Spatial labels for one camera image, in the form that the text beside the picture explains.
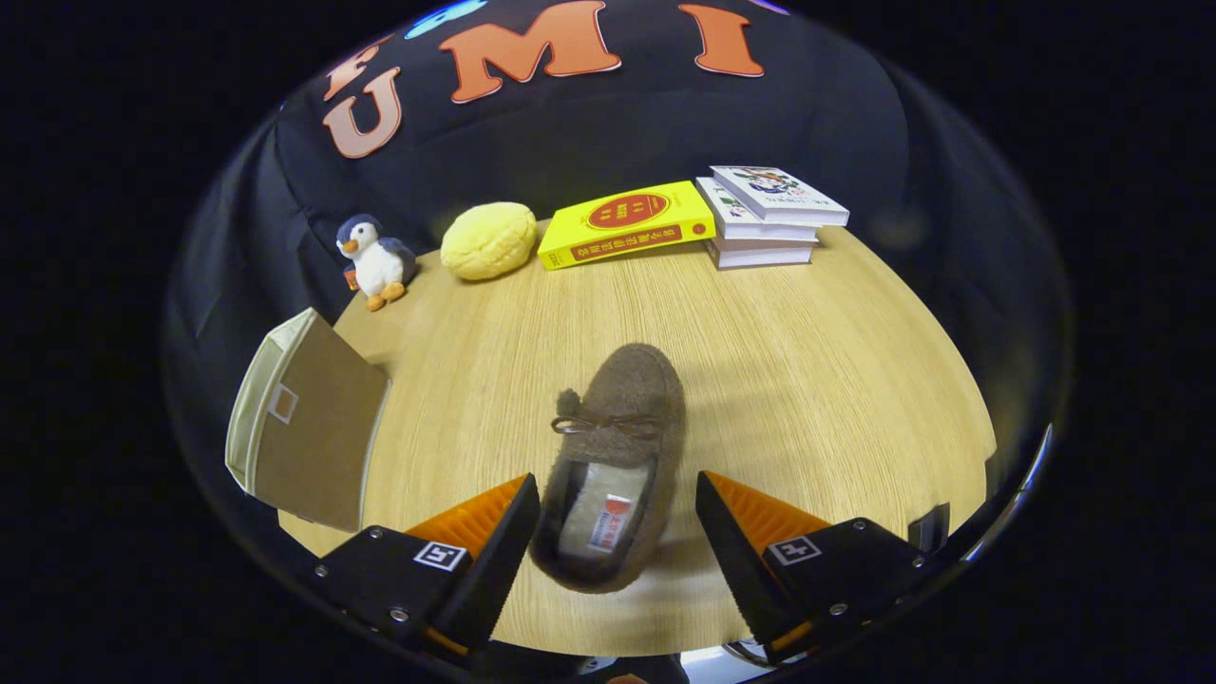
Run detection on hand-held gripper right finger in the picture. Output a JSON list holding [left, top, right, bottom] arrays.
[[695, 470, 941, 666]]

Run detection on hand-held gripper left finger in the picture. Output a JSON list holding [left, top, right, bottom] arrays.
[[312, 473, 542, 658]]

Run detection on brown fuzzy shoe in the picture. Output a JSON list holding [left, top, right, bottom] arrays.
[[529, 343, 687, 595]]

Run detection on beige fabric storage box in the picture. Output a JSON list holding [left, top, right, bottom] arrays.
[[225, 307, 392, 533]]

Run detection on brown-edged book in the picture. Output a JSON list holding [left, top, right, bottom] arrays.
[[706, 237, 816, 271]]

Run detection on penguin plush toy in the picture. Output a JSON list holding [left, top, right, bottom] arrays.
[[335, 214, 419, 313]]

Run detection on yellow bun-shaped plush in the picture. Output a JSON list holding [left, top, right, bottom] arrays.
[[440, 201, 539, 281]]

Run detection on yellow book with red circle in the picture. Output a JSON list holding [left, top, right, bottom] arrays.
[[537, 180, 717, 272]]

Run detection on white book with illustrated cover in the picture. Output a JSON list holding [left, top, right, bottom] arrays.
[[710, 166, 850, 228]]

